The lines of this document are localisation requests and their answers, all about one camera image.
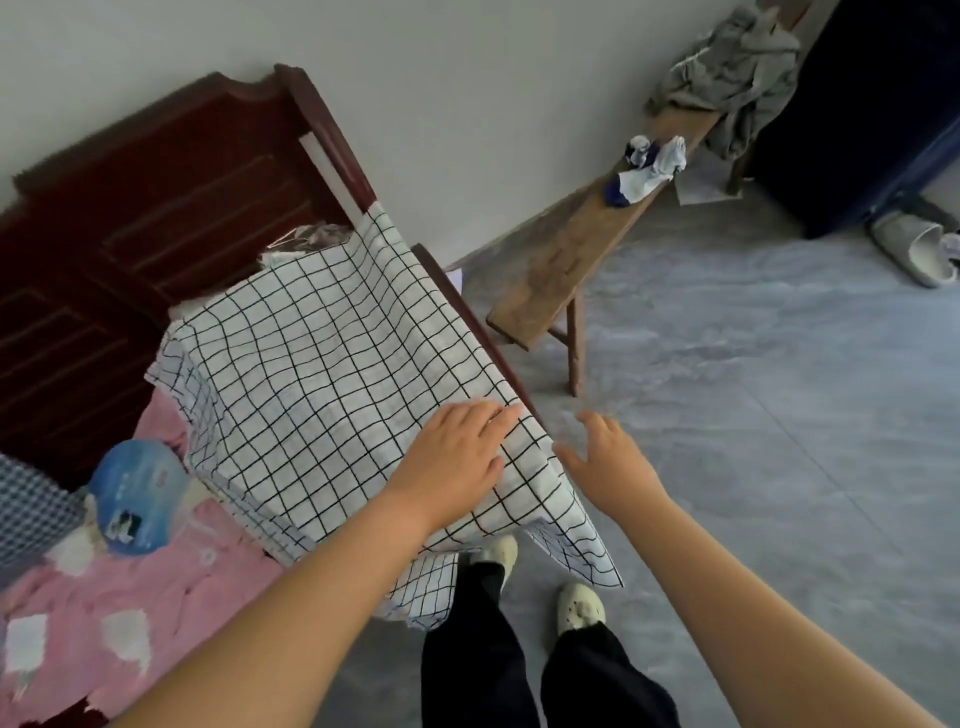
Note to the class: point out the white blue sock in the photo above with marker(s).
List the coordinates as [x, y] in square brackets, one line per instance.
[637, 187]
[641, 150]

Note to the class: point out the white paper sheet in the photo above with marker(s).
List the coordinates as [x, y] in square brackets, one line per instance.
[705, 187]

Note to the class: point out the pink patterned blanket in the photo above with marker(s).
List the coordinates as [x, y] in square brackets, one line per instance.
[150, 600]

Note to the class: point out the black white checked tablecloth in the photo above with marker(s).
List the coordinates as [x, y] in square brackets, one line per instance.
[322, 375]

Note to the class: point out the grey white slipper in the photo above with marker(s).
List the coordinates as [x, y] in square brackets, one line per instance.
[911, 247]

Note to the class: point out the dark blue cabinet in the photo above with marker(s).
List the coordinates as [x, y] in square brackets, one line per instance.
[862, 112]

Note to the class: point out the crumpled plastic bag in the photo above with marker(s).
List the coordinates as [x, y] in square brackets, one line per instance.
[307, 244]

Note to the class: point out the person's cream shoe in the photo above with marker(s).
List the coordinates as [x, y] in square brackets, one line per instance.
[499, 555]
[579, 609]

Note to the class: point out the dark red wooden bed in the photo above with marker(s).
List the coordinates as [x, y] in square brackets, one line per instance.
[150, 187]

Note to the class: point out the person's left cream shoe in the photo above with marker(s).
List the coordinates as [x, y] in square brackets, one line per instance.
[499, 555]

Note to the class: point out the person's right forearm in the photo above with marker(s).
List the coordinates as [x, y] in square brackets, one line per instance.
[750, 630]

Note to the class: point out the blue round hand fan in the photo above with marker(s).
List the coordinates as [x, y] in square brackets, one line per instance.
[139, 487]

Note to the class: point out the person's left forearm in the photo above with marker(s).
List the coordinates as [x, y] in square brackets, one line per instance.
[300, 637]

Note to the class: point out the person's left hand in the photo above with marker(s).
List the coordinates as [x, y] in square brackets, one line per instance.
[450, 465]

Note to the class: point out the person's right cream shoe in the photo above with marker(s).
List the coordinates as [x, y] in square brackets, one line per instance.
[579, 609]

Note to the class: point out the person's right hand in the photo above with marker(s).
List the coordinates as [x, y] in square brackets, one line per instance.
[615, 472]

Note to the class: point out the long wooden bench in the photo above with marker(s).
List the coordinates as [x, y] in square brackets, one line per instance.
[570, 247]

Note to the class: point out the person's black trousers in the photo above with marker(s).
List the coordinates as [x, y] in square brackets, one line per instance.
[480, 667]

